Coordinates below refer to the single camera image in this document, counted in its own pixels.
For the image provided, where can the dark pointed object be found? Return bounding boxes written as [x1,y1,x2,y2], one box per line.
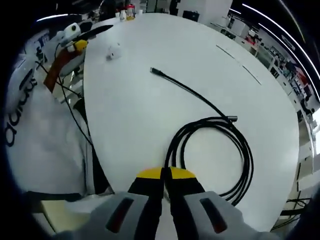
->
[74,24,114,41]

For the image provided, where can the white charger adapter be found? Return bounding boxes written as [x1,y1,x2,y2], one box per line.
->
[106,43,123,62]

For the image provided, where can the red-capped bottle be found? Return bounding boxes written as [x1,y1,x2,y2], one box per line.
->
[125,4,137,21]

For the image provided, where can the black Type-C cable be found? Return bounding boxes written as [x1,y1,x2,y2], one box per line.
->
[149,66,255,207]

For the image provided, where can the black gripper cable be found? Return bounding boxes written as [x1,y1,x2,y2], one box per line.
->
[37,42,95,146]

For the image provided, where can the ceiling light strip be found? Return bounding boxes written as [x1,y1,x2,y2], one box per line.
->
[258,22,310,60]
[229,7,316,86]

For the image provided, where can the beige box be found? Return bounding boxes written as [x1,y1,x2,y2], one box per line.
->
[37,199,76,236]

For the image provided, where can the white desk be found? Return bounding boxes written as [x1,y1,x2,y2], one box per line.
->
[82,12,301,233]

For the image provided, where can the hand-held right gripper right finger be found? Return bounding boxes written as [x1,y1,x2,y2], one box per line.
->
[166,166,281,240]

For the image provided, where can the black box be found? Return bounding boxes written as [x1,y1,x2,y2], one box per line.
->
[182,9,201,21]

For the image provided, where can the black floor cables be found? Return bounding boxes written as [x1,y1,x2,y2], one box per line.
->
[272,194,316,231]

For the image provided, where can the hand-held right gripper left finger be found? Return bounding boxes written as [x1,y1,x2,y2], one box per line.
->
[53,167,166,240]

